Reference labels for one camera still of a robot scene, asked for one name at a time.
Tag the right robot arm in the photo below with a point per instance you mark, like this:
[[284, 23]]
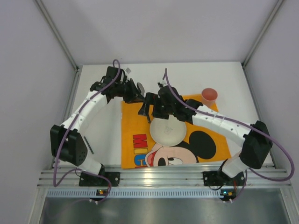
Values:
[[252, 138]]

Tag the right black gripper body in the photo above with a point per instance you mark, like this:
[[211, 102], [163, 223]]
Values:
[[149, 102]]

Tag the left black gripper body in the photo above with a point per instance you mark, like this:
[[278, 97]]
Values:
[[133, 92]]

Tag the aluminium frame post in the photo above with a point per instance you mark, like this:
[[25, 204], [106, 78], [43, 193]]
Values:
[[46, 15], [262, 33]]

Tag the left aluminium frame post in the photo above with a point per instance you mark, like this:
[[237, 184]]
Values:
[[46, 15]]

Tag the white slotted cable duct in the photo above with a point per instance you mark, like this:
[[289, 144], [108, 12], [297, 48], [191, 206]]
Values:
[[139, 193]]

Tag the right aluminium frame post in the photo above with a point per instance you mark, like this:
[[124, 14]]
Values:
[[262, 33]]

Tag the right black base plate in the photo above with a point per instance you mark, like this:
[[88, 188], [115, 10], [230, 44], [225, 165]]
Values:
[[220, 179]]

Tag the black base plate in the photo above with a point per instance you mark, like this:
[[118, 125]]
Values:
[[220, 179], [92, 181]]

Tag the cream round plate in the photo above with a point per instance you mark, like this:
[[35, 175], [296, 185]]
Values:
[[167, 132]]

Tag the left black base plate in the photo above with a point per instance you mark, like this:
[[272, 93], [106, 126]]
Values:
[[92, 181]]

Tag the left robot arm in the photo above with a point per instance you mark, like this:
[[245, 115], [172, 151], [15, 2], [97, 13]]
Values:
[[67, 140]]

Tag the orange cartoon placemat cloth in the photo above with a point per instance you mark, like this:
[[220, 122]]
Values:
[[139, 150]]

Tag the pink plastic cup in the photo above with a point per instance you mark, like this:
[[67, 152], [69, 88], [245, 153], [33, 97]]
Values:
[[209, 96]]

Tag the steel spoon teal handle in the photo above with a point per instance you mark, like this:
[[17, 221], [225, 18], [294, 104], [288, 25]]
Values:
[[142, 92]]

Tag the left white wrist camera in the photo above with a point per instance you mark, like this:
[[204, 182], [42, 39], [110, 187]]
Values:
[[127, 70]]

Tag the aluminium mounting rail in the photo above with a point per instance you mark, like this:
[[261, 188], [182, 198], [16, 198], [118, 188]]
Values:
[[163, 177]]

